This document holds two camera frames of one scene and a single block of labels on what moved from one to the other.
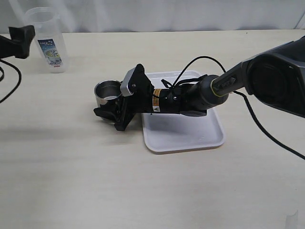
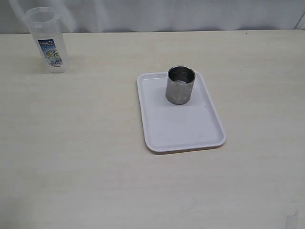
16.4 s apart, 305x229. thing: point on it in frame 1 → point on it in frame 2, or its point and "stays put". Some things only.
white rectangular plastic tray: (165, 133) stays put
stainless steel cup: (106, 90) → (180, 79)
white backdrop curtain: (81, 16) stays put
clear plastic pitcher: (49, 37) stays put
